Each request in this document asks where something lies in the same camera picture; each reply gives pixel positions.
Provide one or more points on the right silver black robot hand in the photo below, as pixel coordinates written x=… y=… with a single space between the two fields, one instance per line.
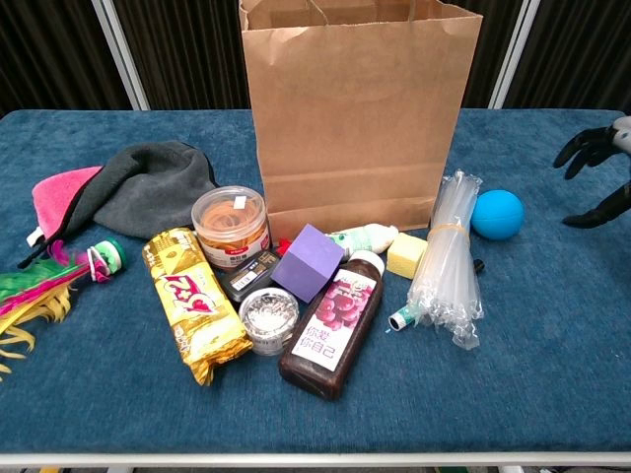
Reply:
x=589 y=148

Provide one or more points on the blue ball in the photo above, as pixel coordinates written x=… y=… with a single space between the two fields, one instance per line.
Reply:
x=498 y=214

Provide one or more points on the bundle of clear straws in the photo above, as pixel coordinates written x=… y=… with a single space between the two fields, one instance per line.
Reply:
x=446 y=266

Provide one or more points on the purple foam cube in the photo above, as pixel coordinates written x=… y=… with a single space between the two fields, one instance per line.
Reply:
x=305 y=266

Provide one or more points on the gold biscuit packet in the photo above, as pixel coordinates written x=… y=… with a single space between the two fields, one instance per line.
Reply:
x=197 y=305

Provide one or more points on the brown paper bag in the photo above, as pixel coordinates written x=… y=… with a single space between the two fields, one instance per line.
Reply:
x=355 y=123

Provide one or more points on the black pleated curtain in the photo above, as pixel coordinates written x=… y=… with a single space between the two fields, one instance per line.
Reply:
x=187 y=49
x=490 y=49
x=49 y=49
x=581 y=49

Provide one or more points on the yellow sponge cube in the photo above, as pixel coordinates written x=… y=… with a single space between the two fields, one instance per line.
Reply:
x=404 y=256

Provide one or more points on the white bottle with green label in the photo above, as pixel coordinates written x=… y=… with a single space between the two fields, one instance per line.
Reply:
x=367 y=235

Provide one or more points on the green whiteboard marker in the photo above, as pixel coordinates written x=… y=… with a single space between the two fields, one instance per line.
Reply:
x=400 y=317

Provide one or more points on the blue table mat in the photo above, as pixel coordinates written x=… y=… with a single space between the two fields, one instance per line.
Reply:
x=493 y=384

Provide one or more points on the grape juice bottle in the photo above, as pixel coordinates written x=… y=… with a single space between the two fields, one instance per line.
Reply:
x=325 y=325

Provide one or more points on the clear jar of silver pins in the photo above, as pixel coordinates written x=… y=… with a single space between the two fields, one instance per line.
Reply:
x=268 y=315

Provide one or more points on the small black box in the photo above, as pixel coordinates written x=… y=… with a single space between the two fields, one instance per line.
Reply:
x=246 y=276

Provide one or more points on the clear jar of rubber bands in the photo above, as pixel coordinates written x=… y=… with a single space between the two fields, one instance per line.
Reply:
x=231 y=231

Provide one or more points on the white table edge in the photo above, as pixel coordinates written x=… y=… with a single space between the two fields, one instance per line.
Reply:
x=315 y=459

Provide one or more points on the grey fleece cloth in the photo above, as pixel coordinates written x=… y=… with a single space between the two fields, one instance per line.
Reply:
x=148 y=192

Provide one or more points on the pink cloth with black trim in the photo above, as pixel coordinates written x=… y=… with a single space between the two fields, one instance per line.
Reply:
x=56 y=197

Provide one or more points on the colourful feather shuttlecock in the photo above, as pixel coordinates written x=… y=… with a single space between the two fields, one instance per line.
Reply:
x=29 y=290

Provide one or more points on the white partition post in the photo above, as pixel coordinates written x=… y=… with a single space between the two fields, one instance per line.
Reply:
x=121 y=54
x=515 y=54

